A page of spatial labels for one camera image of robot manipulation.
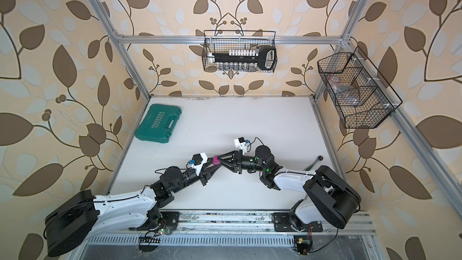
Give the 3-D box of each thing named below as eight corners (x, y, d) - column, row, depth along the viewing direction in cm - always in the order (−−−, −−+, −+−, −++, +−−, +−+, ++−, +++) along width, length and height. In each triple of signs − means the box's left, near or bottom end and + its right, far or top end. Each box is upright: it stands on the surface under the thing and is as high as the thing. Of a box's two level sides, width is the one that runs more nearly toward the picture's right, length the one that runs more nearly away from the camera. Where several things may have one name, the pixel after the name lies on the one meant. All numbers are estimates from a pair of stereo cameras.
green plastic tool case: (137, 139, 103) (132, 134, 98) (156, 107, 119) (152, 101, 114) (168, 143, 101) (164, 138, 97) (183, 110, 117) (180, 104, 113)
